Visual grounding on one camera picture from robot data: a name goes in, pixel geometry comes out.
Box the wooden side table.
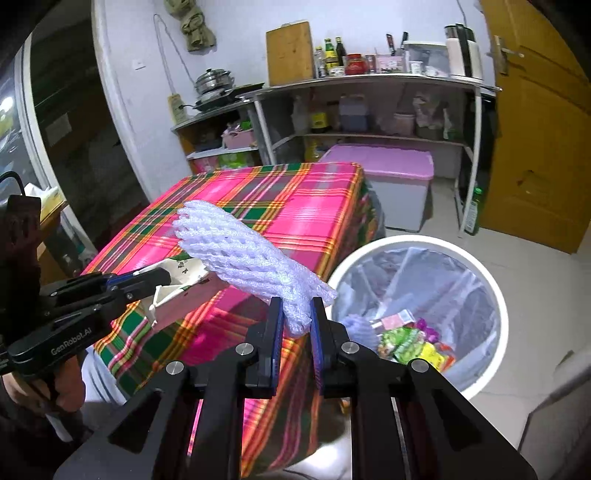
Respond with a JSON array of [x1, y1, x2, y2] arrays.
[[37, 200, 98, 287]]

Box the green hanging cloth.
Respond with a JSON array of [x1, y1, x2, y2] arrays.
[[164, 0, 218, 54]]

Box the pink plaid tablecloth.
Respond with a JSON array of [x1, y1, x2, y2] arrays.
[[81, 161, 386, 467]]

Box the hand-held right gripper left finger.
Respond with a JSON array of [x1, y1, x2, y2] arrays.
[[53, 296, 286, 480]]

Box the white wall cord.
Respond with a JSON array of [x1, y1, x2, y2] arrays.
[[152, 13, 195, 100]]

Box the purple plastic jug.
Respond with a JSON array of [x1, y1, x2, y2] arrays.
[[339, 95, 368, 132]]

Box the yellow oil bottle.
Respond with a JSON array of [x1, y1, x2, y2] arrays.
[[309, 97, 328, 134]]

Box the pink knife holder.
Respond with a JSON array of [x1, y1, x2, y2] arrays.
[[375, 54, 407, 73]]

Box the yellow snack wrapper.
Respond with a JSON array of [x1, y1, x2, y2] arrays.
[[416, 342, 458, 372]]

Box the black induction cooker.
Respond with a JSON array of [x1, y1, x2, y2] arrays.
[[193, 83, 265, 113]]

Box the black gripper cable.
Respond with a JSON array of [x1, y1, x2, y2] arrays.
[[0, 171, 28, 200]]

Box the wooden door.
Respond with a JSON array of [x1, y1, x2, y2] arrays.
[[480, 0, 591, 254]]

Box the pink basket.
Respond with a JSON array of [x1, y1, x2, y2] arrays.
[[222, 127, 257, 149]]

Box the brown fibrous object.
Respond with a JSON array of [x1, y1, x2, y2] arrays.
[[318, 406, 352, 445]]

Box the white plastic bottle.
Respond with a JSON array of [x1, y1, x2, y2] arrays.
[[292, 95, 309, 134]]

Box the metal door handle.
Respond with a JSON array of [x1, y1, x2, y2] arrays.
[[490, 36, 525, 75]]

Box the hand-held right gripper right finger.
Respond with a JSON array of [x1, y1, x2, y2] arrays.
[[310, 296, 539, 480]]

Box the white appliance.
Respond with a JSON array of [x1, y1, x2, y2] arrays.
[[526, 348, 591, 462]]

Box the pink lid storage box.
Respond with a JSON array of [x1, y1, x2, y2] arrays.
[[318, 144, 435, 233]]

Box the white under cloth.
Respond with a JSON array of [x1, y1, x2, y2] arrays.
[[85, 346, 131, 408]]

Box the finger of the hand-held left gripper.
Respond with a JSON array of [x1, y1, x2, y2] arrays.
[[39, 273, 139, 308], [95, 269, 172, 309]]

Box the white power strip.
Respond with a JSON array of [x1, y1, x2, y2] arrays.
[[168, 93, 188, 125]]

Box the steel pot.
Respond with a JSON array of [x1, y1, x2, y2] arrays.
[[194, 68, 236, 100]]

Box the pink milk carton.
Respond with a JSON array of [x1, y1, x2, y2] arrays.
[[369, 310, 416, 331]]

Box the white round bin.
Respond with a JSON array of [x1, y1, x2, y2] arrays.
[[325, 234, 511, 401]]

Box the white foam fruit net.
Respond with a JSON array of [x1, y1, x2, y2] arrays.
[[174, 199, 338, 337]]

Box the low kitchen shelf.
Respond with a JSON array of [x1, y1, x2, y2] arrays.
[[172, 106, 264, 176]]

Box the green plastic bottle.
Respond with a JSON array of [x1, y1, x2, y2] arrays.
[[464, 185, 483, 236]]

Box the white metal shelf unit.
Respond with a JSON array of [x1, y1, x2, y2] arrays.
[[238, 74, 502, 238]]

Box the white green-print paper box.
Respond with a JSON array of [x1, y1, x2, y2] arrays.
[[148, 257, 227, 328]]

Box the tissue box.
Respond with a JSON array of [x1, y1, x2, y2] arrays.
[[23, 182, 63, 217]]

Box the white thermos kettle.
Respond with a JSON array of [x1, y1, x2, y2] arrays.
[[444, 23, 483, 81]]

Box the purple foam fruit net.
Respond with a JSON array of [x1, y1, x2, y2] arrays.
[[344, 314, 380, 348]]

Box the clear bin liner bag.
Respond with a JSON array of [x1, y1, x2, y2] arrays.
[[335, 247, 499, 384]]

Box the white framed glass door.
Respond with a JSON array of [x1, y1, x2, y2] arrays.
[[0, 37, 51, 199]]

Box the clear container white lid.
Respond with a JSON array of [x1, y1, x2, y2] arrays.
[[403, 41, 451, 77]]

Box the wooden cutting board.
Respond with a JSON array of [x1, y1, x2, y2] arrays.
[[266, 21, 315, 87]]

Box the crumpled plastic bags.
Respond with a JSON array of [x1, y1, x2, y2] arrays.
[[413, 92, 451, 139]]

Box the person's left hand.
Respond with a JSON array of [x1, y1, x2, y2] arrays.
[[1, 355, 87, 415]]

